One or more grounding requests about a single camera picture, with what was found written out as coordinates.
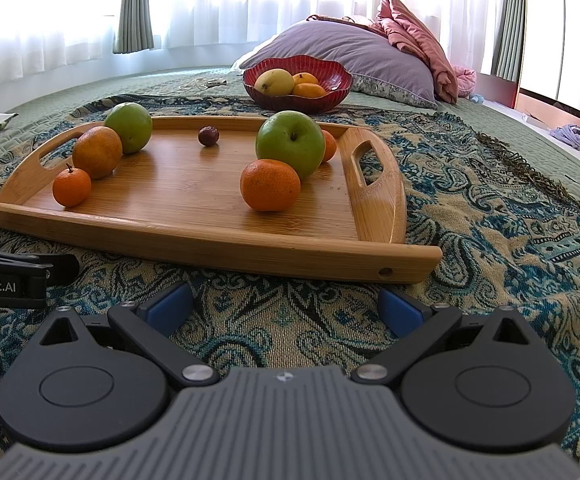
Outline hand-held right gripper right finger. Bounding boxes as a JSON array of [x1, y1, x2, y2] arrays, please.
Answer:
[[351, 287, 557, 387]]

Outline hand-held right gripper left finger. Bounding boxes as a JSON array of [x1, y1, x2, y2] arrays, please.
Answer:
[[40, 281, 221, 389]]

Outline small orange with stem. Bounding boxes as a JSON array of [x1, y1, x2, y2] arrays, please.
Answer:
[[52, 162, 92, 208]]

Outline wooden tray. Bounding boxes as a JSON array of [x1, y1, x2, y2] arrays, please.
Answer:
[[0, 115, 443, 285]]

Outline large dull orange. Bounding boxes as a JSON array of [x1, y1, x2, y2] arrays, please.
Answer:
[[72, 126, 123, 180]]

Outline blue paisley printed blanket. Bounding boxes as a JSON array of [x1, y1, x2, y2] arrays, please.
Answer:
[[0, 94, 580, 466]]

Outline green quilted bedspread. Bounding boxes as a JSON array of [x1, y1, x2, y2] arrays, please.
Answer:
[[0, 62, 580, 221]]

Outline green apple with stem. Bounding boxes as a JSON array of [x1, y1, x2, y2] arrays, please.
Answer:
[[255, 111, 326, 180]]

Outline red bowl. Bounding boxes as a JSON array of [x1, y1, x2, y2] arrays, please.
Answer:
[[243, 56, 353, 112]]

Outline wooden furniture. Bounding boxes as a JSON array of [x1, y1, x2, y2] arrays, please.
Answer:
[[475, 72, 580, 161]]

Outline light blue cloth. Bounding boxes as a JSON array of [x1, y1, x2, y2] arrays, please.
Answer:
[[550, 124, 580, 150]]

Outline purple pillow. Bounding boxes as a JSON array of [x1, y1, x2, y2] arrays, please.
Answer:
[[232, 20, 441, 109]]

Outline green curtain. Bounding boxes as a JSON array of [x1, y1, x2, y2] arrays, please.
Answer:
[[113, 0, 155, 55], [491, 0, 527, 83]]

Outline pink comforter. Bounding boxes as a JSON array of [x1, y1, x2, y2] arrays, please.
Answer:
[[310, 0, 478, 102]]

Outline white sheer curtain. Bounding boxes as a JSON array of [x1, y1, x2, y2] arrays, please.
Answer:
[[0, 0, 516, 93]]

